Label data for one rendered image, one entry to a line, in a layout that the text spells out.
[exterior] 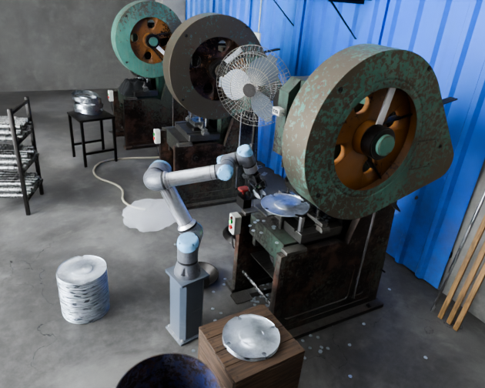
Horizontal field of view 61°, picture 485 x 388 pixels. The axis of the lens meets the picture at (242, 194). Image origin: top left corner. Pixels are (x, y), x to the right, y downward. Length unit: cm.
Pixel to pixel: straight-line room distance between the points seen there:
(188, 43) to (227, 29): 34
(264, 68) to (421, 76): 122
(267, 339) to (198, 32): 226
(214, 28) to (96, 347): 238
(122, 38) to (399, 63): 354
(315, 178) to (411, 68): 64
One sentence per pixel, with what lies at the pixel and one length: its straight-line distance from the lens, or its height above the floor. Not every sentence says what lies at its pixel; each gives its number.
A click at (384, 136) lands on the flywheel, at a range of 195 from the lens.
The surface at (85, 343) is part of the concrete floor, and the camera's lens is 270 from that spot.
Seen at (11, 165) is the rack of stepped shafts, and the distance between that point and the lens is 395.
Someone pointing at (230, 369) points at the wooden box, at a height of 35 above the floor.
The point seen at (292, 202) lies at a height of 79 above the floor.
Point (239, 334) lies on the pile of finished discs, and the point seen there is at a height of 37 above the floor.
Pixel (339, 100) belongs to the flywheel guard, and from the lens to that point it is 177.
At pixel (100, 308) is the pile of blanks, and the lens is 279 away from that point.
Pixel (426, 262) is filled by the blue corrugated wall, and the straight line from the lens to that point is 344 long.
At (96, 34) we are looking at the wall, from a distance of 853.
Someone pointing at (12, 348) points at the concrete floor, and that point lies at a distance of 280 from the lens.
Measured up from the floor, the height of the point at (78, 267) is 31.
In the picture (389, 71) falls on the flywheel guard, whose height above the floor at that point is 165.
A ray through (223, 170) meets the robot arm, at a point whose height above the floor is 112.
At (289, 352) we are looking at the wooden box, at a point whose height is 35.
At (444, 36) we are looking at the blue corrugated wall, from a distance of 321.
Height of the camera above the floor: 191
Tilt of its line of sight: 26 degrees down
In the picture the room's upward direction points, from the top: 5 degrees clockwise
